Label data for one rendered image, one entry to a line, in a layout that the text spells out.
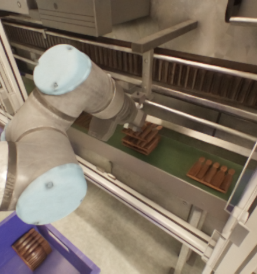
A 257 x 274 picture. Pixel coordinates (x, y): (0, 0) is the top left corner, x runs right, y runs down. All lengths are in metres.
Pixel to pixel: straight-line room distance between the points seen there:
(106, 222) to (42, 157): 1.06
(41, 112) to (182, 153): 0.45
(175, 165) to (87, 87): 0.37
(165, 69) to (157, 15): 0.34
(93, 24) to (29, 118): 0.40
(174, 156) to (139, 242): 0.70
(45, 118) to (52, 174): 0.14
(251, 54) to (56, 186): 0.72
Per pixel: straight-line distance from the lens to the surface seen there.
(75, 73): 0.35
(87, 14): 0.71
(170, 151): 0.68
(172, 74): 0.63
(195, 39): 0.87
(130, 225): 1.30
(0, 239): 0.99
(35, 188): 0.27
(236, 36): 0.83
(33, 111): 0.39
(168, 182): 0.62
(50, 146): 0.32
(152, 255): 1.24
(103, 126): 0.49
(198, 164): 0.63
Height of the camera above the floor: 1.15
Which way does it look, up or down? 39 degrees down
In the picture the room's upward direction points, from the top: 1 degrees counter-clockwise
